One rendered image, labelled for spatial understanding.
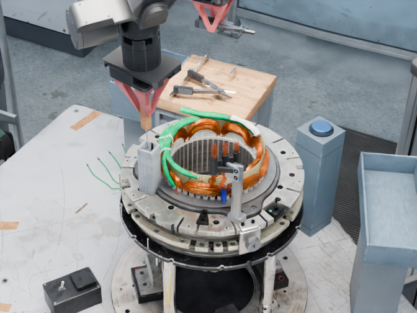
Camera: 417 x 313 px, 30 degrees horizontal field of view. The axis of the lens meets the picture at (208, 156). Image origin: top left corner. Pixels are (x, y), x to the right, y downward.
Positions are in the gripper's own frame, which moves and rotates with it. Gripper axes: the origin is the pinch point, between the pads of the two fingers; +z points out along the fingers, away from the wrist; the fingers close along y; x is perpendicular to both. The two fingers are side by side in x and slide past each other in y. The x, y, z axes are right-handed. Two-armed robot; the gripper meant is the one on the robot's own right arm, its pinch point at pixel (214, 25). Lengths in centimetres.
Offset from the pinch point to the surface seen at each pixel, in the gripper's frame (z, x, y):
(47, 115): 120, -117, -93
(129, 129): 25.1, -15.6, 9.6
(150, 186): 6.7, 7.6, 42.9
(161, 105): 13.3, -5.6, 13.1
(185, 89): 9.3, -1.0, 11.2
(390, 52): 109, 7, -191
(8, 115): 40, -56, 1
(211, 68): 12.1, -1.5, -2.4
